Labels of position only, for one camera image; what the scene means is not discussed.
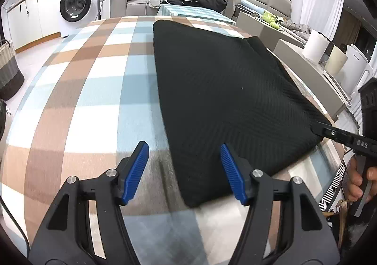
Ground light blue pillow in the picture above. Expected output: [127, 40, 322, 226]
[240, 0, 261, 12]

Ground white air purifier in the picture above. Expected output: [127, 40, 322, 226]
[340, 44, 374, 98]

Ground woven laundry basket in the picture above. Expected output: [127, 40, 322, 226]
[0, 39, 25, 101]

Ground brown blue checked blanket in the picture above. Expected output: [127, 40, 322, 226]
[0, 15, 345, 265]

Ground black white striped bag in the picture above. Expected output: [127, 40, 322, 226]
[320, 161, 346, 213]

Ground black knit sweater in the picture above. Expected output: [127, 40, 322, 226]
[152, 20, 333, 208]

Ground large grey box cabinet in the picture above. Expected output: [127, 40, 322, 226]
[273, 38, 354, 121]

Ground white curtain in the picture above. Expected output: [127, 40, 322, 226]
[290, 0, 346, 39]

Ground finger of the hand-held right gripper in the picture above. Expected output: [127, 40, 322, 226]
[311, 122, 355, 148]

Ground white washing machine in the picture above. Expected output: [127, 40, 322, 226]
[56, 0, 102, 37]

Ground white paper towel roll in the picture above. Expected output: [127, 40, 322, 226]
[302, 30, 330, 64]

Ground cream paper roll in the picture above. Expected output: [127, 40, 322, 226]
[324, 45, 348, 76]

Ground teal checked small table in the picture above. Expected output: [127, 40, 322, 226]
[157, 4, 236, 26]

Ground white kitchen base cabinets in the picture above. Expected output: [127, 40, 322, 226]
[6, 0, 64, 51]

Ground person's right hand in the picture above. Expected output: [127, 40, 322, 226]
[344, 155, 377, 203]

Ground green plush toy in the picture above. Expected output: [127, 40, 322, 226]
[262, 10, 280, 30]

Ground grey bedding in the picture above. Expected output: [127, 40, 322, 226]
[278, 18, 314, 37]

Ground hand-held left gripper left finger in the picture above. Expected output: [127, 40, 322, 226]
[28, 141, 149, 265]

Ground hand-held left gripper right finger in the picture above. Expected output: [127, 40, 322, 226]
[220, 143, 342, 265]

